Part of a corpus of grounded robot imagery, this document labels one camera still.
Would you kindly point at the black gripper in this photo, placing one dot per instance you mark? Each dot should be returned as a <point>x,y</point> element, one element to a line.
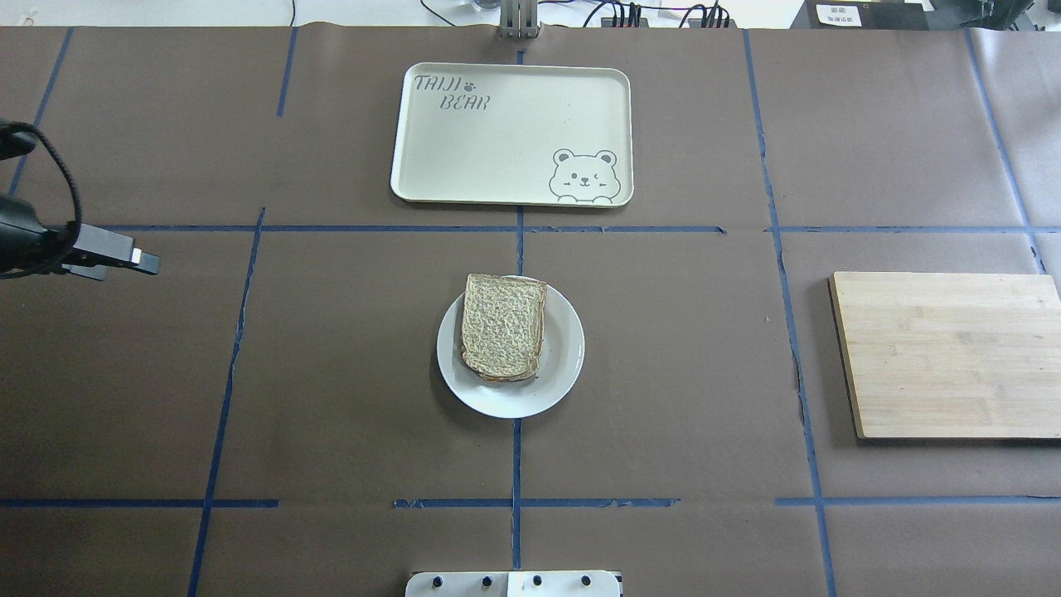
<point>18,235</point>

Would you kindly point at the white round plate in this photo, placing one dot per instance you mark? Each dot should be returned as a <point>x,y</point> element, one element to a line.
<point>561,359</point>

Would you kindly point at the cream bear tray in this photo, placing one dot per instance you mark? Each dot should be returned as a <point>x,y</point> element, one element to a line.
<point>490,134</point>

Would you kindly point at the black power strip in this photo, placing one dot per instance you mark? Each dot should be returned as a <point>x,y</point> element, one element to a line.
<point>697,19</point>

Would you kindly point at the black box with label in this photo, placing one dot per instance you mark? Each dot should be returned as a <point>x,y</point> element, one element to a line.
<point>887,15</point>

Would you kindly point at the wooden cutting board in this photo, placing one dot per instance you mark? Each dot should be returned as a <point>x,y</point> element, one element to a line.
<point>950,355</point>

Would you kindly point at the grey camera post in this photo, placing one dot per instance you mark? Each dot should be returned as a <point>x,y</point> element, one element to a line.
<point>519,19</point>

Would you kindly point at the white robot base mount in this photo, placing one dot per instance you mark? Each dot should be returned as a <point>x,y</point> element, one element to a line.
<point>516,583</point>

